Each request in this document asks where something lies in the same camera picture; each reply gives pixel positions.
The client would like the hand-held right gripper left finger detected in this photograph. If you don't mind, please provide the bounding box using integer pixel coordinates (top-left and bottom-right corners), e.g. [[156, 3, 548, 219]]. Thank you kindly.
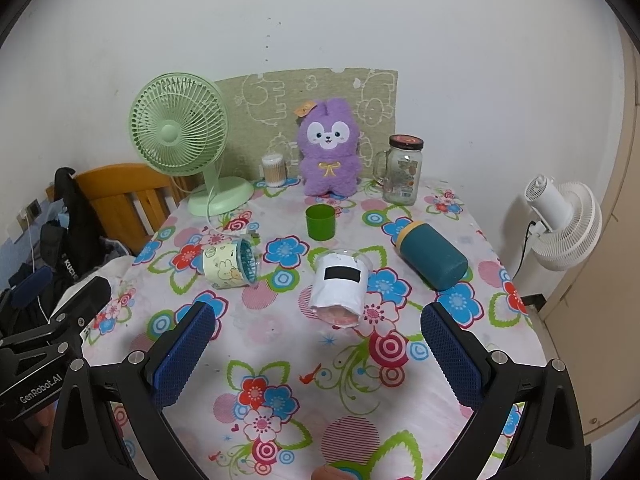
[[48, 301, 217, 480]]

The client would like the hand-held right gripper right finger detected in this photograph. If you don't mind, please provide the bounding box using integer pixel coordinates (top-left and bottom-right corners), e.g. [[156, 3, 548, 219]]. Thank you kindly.
[[420, 302, 591, 480]]

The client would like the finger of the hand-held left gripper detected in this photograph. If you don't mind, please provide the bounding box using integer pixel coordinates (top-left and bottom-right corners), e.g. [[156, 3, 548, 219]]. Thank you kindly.
[[0, 276, 113, 361]]

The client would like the cartoon printed cup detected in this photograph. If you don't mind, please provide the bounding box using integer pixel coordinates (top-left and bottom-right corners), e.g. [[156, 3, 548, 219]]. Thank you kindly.
[[202, 237, 262, 291]]

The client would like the clear plastic cup white sleeve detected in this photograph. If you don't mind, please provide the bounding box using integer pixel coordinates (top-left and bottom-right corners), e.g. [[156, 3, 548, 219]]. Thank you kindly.
[[310, 248, 374, 329]]

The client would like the small green cup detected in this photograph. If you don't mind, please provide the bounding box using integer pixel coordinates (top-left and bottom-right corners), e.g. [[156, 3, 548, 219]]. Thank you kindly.
[[306, 204, 337, 241]]

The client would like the white cloth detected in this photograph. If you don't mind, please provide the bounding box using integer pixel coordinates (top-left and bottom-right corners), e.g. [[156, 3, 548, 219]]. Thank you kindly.
[[47, 256, 139, 327]]

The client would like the dark blue pouch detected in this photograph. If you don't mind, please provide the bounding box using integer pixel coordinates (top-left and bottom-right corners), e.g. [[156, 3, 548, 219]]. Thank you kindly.
[[11, 266, 54, 309]]

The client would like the black bag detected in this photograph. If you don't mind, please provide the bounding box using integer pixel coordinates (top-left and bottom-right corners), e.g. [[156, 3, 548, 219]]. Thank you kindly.
[[40, 167, 109, 284]]

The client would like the wooden chair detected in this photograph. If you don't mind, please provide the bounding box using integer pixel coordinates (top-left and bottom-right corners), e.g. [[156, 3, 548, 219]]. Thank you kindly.
[[45, 162, 197, 257]]

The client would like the teal bottle yellow rim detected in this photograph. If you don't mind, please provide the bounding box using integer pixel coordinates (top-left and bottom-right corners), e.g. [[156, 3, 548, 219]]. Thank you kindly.
[[394, 220, 470, 292]]

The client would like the floral tablecloth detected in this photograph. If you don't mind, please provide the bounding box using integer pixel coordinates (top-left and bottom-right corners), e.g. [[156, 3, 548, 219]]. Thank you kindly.
[[80, 175, 549, 480]]

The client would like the white clip fan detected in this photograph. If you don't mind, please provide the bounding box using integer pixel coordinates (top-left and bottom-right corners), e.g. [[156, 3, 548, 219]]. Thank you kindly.
[[524, 174, 604, 272]]

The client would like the green desk fan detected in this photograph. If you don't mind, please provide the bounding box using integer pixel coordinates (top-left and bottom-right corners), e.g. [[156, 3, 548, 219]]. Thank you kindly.
[[127, 73, 256, 219]]

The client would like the glass jar mug with lid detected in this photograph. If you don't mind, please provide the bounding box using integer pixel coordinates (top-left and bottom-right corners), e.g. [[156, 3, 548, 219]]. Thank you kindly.
[[372, 134, 425, 206]]

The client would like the beige wooden door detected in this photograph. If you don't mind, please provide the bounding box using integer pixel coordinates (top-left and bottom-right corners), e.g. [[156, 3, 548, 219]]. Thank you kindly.
[[537, 20, 640, 447]]

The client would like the cotton swab container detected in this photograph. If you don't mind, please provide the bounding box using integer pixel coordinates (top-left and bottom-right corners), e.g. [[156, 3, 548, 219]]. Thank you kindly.
[[261, 152, 289, 189]]

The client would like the purple plush toy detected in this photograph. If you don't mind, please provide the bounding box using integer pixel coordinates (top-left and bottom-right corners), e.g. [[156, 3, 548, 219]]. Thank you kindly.
[[292, 98, 364, 199]]

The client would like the green elephant printed mat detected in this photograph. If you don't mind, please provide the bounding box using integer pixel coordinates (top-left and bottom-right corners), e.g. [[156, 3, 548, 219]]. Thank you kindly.
[[215, 66, 400, 182]]

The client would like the thin white cable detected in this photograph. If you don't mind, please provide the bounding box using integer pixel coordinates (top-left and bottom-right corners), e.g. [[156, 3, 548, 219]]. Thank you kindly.
[[26, 220, 54, 327]]

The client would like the wall socket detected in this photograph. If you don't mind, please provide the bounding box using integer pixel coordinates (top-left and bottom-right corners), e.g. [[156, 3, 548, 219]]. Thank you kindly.
[[17, 199, 42, 224]]

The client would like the black fan cable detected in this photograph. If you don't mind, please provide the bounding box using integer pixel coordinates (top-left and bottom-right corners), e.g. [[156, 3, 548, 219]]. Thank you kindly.
[[512, 219, 539, 282]]

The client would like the white fan cable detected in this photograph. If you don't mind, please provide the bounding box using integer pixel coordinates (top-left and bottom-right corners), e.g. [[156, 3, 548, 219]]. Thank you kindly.
[[172, 175, 261, 241]]

